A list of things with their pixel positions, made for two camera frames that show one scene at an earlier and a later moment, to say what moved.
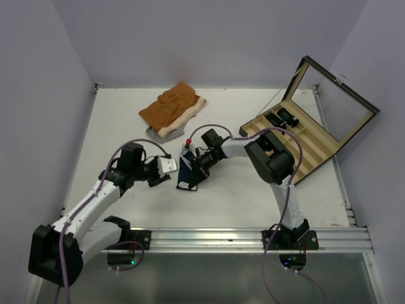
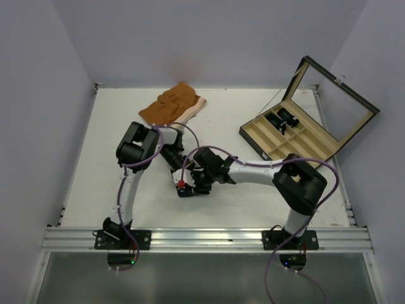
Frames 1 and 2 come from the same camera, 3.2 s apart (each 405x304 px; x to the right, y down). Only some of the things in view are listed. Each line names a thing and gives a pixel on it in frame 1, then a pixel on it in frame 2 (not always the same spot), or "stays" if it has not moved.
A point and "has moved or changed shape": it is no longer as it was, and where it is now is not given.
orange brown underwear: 173,108 stays
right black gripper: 197,175 to 199,188
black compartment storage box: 317,113 stays
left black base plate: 134,239 stays
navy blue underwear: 183,182 has moved or changed shape
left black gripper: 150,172 to 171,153
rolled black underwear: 283,118 stays
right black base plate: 309,241 stays
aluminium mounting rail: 334,240 stays
